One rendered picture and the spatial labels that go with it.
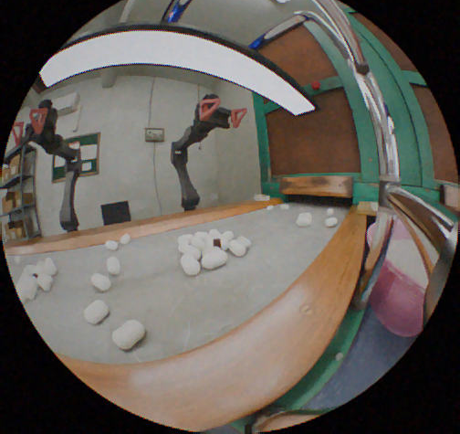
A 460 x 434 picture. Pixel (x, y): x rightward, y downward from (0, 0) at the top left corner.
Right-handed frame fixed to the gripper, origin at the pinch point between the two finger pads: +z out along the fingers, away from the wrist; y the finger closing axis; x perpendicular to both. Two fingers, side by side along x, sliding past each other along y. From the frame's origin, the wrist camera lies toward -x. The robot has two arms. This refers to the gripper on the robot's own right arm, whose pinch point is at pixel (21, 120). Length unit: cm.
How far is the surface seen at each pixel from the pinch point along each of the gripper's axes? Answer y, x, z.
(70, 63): 23.3, 3.3, 12.4
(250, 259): 48, 33, 15
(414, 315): 49, 34, 40
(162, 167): 78, -10, -197
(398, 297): 50, 33, 36
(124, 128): 15, -77, -198
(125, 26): 31.1, 2.8, 16.9
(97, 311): 28.3, 31.6, 16.1
